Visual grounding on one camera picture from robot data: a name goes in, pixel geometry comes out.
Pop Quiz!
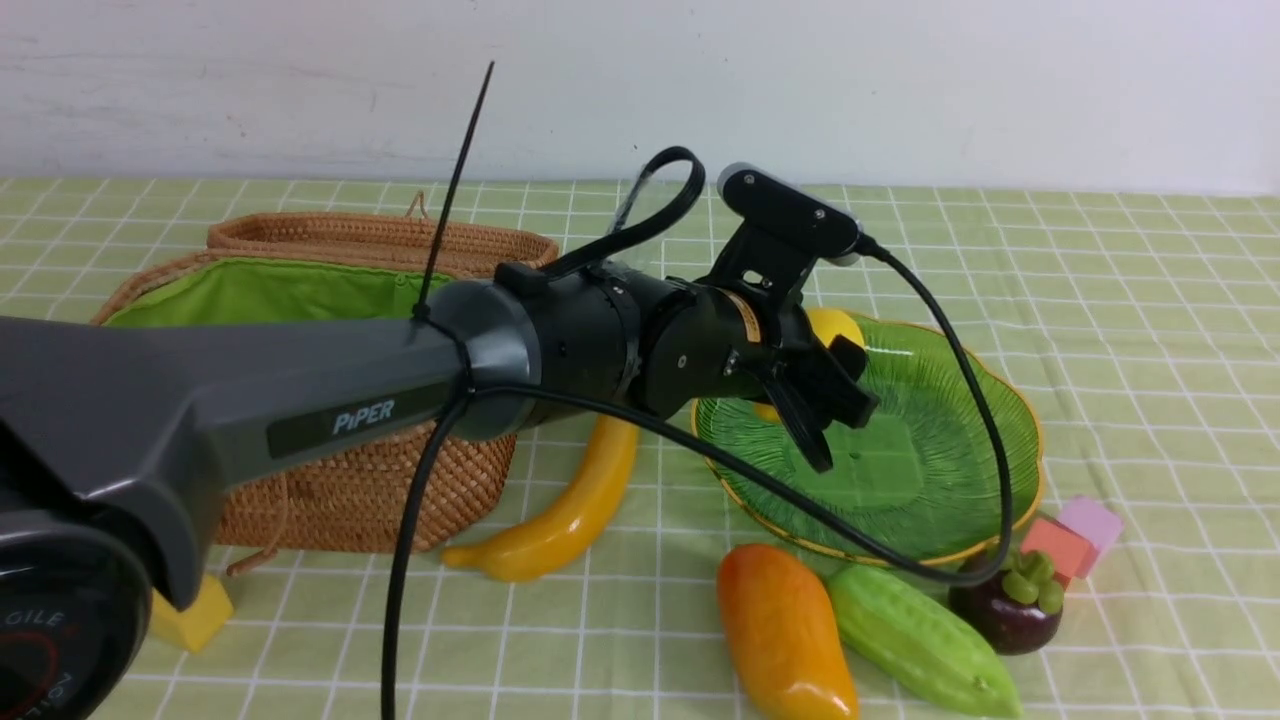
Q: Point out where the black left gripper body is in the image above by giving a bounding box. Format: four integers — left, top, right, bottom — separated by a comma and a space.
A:
655, 225, 829, 416

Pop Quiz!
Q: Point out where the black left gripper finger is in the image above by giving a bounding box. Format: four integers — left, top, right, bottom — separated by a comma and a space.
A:
800, 334, 879, 430
765, 370, 835, 473

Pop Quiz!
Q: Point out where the yellow toy lemon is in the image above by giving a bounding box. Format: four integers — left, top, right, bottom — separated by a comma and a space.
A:
753, 307, 867, 423

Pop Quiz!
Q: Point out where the orange toy mango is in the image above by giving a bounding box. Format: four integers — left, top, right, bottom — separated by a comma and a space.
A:
716, 543, 859, 719

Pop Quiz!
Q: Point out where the green toy bitter gourd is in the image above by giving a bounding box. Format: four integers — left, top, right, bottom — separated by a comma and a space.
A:
826, 564, 1023, 719

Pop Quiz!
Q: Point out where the purple toy mangosteen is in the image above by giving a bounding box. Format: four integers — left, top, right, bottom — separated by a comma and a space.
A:
947, 550, 1065, 656

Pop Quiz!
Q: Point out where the yellow toy banana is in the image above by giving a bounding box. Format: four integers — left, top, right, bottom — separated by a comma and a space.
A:
440, 415, 639, 583

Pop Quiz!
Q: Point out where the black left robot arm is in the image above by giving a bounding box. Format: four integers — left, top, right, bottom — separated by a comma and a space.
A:
3, 224, 876, 719

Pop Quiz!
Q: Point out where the green glass leaf plate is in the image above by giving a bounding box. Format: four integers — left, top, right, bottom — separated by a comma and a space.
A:
691, 311, 1044, 565

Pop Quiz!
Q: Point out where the red foam cube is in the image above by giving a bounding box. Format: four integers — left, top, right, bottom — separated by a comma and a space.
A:
1019, 516, 1096, 589

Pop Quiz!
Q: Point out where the pink foam cube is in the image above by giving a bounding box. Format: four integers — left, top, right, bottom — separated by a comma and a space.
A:
1055, 495, 1124, 578

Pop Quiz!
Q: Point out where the black zip tie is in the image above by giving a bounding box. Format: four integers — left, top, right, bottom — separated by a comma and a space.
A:
412, 59, 497, 322

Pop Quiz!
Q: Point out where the woven rattan basket lid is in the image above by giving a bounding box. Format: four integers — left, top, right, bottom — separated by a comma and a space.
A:
206, 192, 561, 278

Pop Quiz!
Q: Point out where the woven rattan basket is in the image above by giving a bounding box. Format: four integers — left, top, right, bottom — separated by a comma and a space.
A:
93, 249, 516, 561

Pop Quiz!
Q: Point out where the yellow foam block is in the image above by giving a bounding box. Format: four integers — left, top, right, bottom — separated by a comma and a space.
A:
148, 573, 234, 653

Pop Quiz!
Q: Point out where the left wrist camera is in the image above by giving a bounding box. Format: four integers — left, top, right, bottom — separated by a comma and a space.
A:
716, 161, 864, 266

